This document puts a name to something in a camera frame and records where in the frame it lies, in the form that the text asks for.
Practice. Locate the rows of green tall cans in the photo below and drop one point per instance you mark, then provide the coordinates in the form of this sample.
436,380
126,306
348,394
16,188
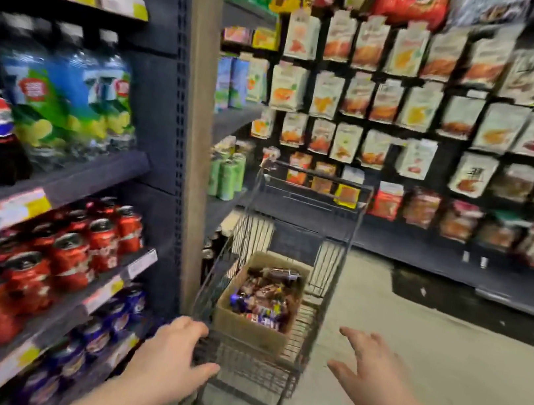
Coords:
225,178

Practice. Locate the rows of blue soda cans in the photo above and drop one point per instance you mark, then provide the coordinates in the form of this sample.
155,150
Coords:
92,334

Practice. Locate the person's left hand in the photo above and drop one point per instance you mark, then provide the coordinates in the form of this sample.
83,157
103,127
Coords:
167,365

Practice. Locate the brown cardboard box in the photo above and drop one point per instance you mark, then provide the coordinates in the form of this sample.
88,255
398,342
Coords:
247,332

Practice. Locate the clear lime label soda bottle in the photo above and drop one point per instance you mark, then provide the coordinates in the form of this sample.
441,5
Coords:
81,92
33,95
117,97

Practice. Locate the cluster of energy drink cans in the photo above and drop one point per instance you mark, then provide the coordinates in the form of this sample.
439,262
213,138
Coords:
209,251

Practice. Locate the person's right hand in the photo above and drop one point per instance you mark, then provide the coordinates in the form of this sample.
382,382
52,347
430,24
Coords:
380,382

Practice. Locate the rows of colourful snack packets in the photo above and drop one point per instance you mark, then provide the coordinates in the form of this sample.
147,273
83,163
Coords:
411,106

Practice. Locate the pale blue tall drink can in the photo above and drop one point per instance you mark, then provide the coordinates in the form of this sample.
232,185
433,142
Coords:
239,83
223,83

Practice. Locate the rows of red soda cans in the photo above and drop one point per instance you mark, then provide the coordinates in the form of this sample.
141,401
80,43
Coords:
26,274

